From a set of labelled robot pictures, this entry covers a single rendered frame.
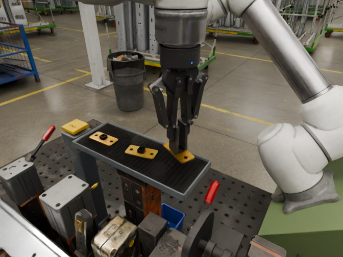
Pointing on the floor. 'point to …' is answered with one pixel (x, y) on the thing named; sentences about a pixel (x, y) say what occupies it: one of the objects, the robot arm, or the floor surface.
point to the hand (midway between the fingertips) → (178, 136)
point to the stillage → (20, 71)
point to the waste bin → (127, 78)
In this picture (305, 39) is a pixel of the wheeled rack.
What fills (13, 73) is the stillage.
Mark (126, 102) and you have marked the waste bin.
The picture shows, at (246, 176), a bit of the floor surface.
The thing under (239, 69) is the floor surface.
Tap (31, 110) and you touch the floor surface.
